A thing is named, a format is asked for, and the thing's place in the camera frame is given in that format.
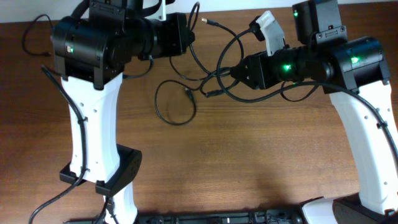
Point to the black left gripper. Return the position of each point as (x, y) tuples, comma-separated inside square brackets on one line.
[(174, 27)]

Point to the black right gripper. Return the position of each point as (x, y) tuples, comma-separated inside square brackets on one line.
[(259, 67)]

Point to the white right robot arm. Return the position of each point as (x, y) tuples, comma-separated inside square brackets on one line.
[(356, 77)]

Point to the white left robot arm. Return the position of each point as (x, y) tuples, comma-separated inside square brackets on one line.
[(91, 49)]

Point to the black aluminium frame rail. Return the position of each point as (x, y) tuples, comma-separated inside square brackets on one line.
[(275, 216)]

